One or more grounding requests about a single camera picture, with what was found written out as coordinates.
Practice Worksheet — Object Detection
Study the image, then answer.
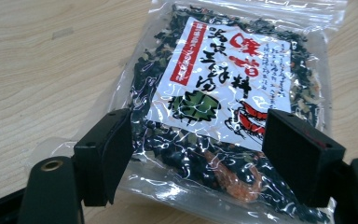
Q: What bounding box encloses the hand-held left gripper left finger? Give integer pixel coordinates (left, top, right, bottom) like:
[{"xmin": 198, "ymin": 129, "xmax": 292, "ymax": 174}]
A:
[{"xmin": 73, "ymin": 107, "xmax": 135, "ymax": 207}]

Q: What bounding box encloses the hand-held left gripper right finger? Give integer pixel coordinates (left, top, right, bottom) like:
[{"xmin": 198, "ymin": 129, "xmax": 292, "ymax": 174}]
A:
[{"xmin": 261, "ymin": 108, "xmax": 347, "ymax": 208}]

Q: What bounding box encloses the clear bag of dried seaweed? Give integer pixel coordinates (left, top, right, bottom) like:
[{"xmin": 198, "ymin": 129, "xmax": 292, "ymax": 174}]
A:
[{"xmin": 27, "ymin": 0, "xmax": 349, "ymax": 224}]

